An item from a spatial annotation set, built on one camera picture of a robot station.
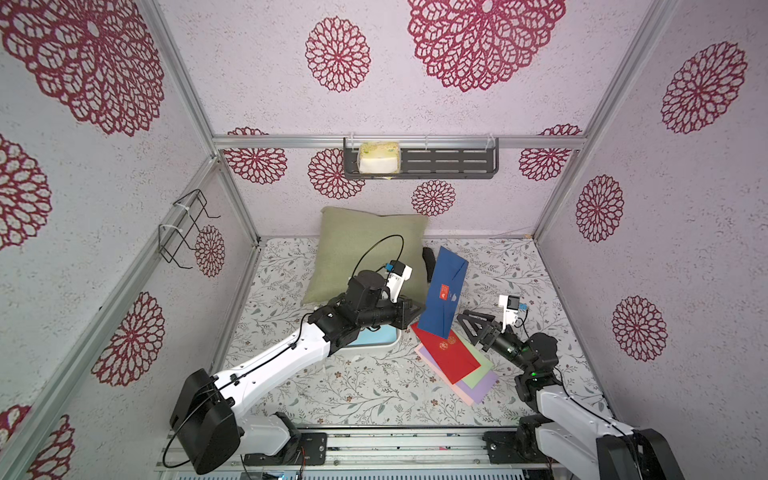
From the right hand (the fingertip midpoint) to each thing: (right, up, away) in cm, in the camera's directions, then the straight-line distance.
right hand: (461, 316), depth 76 cm
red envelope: (+1, -14, +15) cm, 20 cm away
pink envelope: (-8, -14, +14) cm, 21 cm away
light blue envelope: (-19, -8, +16) cm, 26 cm away
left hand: (-10, +2, -4) cm, 11 cm away
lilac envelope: (+7, -23, +8) cm, 25 cm away
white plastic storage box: (-24, -12, +13) cm, 30 cm away
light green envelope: (+6, -19, +10) cm, 23 cm away
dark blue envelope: (-5, +6, -1) cm, 8 cm away
